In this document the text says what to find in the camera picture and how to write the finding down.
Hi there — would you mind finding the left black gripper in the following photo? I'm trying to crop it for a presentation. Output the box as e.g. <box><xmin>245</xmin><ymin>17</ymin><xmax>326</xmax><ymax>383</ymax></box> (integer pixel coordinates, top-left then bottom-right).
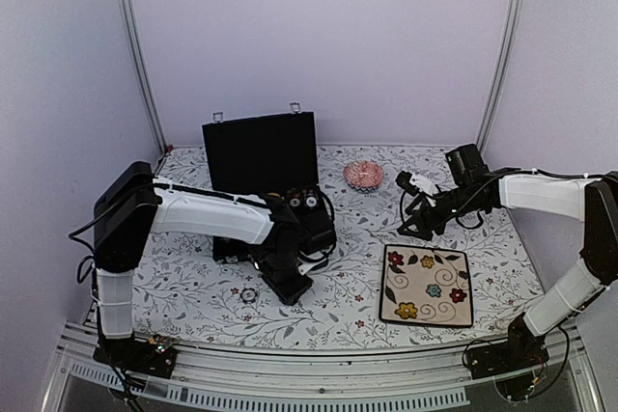
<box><xmin>259</xmin><ymin>251</ymin><xmax>314</xmax><ymax>307</ymax></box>

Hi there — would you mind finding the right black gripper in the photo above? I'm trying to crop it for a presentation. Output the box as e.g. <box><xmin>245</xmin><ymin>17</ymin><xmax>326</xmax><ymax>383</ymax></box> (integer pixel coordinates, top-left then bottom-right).
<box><xmin>398</xmin><ymin>183</ymin><xmax>484</xmax><ymax>241</ymax></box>

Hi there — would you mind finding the black poker case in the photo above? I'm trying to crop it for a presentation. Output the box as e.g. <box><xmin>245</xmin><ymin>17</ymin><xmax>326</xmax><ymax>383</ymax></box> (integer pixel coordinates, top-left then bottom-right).
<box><xmin>202</xmin><ymin>102</ymin><xmax>337</xmax><ymax>262</ymax></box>

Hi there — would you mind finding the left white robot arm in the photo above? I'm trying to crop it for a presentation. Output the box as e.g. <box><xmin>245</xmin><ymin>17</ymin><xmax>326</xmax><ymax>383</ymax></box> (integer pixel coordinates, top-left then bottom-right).
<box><xmin>69</xmin><ymin>161</ymin><xmax>337</xmax><ymax>368</ymax></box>

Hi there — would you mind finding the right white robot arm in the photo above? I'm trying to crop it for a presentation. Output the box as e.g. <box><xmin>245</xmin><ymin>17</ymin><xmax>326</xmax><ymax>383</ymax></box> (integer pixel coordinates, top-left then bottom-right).
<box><xmin>396</xmin><ymin>144</ymin><xmax>617</xmax><ymax>370</ymax></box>

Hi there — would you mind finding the red patterned bowl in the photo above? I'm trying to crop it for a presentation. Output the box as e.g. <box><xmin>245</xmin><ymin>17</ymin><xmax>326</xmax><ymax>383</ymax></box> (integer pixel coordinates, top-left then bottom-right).
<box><xmin>343</xmin><ymin>160</ymin><xmax>385</xmax><ymax>193</ymax></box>

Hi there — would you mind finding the floral square plate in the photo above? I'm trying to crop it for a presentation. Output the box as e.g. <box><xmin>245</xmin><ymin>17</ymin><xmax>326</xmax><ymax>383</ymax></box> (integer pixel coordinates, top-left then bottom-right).
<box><xmin>378</xmin><ymin>244</ymin><xmax>474</xmax><ymax>328</ymax></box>

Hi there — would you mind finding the black orange chip stack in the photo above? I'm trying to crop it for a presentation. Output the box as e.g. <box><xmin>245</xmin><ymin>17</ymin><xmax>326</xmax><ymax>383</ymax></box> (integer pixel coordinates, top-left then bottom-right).
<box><xmin>286</xmin><ymin>189</ymin><xmax>302</xmax><ymax>208</ymax></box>

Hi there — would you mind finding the purple chip stack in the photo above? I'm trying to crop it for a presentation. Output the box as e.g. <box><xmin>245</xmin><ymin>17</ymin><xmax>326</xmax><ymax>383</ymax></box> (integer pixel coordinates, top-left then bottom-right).
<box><xmin>302</xmin><ymin>188</ymin><xmax>320</xmax><ymax>209</ymax></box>

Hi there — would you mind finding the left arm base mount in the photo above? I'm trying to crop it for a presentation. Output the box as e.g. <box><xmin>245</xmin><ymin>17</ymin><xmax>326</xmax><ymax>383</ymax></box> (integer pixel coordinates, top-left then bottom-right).
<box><xmin>93</xmin><ymin>332</ymin><xmax>178</xmax><ymax>379</ymax></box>

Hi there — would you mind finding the front aluminium rail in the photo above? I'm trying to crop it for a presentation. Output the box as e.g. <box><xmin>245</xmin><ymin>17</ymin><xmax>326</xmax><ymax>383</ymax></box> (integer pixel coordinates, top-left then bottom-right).
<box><xmin>42</xmin><ymin>322</ymin><xmax>609</xmax><ymax>411</ymax></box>

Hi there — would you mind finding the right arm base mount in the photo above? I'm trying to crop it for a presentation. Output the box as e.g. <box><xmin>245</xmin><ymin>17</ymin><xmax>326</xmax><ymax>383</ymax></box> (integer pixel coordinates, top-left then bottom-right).
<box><xmin>462</xmin><ymin>340</ymin><xmax>549</xmax><ymax>402</ymax></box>

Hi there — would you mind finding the right aluminium frame post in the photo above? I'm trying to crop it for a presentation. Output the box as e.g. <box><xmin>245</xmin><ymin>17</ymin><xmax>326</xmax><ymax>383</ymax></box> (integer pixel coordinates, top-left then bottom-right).
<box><xmin>476</xmin><ymin>0</ymin><xmax>524</xmax><ymax>152</ymax></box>

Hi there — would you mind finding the aluminium frame post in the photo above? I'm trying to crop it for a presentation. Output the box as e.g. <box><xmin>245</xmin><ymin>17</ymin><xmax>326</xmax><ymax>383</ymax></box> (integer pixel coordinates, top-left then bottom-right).
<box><xmin>118</xmin><ymin>0</ymin><xmax>168</xmax><ymax>154</ymax></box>
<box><xmin>476</xmin><ymin>0</ymin><xmax>524</xmax><ymax>152</ymax></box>

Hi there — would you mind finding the left aluminium frame post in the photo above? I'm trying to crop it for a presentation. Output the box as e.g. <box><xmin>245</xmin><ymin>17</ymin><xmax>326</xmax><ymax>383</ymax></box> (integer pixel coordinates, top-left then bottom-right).
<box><xmin>118</xmin><ymin>0</ymin><xmax>168</xmax><ymax>154</ymax></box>

